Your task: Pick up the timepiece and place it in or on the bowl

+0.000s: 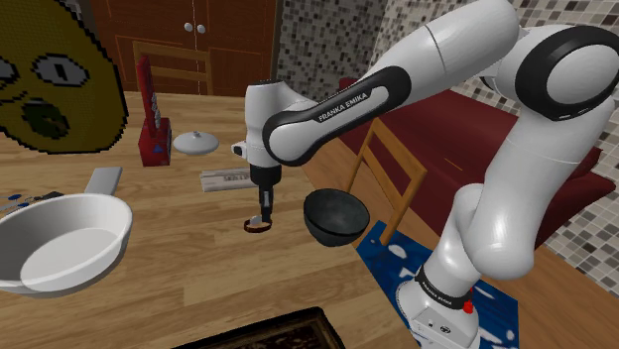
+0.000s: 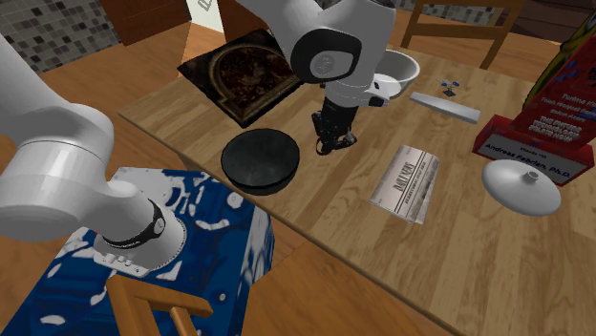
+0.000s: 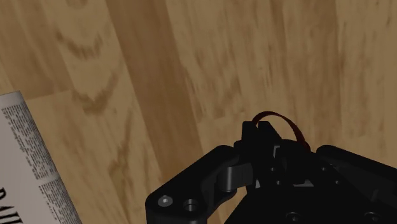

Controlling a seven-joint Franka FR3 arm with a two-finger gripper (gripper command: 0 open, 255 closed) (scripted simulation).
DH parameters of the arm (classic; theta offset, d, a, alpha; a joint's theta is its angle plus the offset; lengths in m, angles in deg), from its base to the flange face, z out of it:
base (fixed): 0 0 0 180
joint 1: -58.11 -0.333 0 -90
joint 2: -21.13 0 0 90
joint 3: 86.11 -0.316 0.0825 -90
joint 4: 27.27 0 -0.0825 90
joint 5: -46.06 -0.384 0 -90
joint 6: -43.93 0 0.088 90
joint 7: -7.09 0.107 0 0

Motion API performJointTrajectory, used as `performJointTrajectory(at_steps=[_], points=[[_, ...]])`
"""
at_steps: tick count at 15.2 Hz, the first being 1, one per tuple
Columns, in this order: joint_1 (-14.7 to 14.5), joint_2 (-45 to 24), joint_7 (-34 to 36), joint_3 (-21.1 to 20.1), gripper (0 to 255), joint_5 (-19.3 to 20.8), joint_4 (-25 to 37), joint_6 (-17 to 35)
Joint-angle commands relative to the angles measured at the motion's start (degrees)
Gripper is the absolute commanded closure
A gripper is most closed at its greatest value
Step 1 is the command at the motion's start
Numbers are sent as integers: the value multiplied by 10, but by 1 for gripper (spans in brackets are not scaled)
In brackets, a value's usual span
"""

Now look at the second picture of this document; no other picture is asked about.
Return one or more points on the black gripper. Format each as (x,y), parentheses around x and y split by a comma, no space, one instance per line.
(338,117)

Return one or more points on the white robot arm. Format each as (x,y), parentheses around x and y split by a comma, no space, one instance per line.
(56,186)

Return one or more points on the black bowl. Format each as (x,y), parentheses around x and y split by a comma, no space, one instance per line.
(259,160)

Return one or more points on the folded grey newspaper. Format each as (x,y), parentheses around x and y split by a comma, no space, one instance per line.
(407,184)

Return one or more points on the white bowl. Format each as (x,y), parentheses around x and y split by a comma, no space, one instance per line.
(401,70)

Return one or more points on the dark framed picture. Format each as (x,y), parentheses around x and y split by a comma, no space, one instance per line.
(242,79)

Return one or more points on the grey flat bar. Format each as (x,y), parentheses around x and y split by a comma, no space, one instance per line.
(444,108)

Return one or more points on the small blue toy plane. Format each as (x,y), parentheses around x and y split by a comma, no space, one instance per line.
(449,86)

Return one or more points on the blue white patterned robot stand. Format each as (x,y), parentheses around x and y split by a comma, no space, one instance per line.
(219,260)

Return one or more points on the wooden chair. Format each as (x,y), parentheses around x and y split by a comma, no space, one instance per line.
(139,302)
(458,29)

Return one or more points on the wooden table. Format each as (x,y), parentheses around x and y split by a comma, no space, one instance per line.
(465,265)

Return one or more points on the white lid with knob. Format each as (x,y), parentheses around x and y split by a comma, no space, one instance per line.
(517,191)

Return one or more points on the red printed book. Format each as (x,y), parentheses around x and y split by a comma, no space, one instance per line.
(554,116)

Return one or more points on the brown wooden cabinet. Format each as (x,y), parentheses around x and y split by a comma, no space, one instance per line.
(139,18)

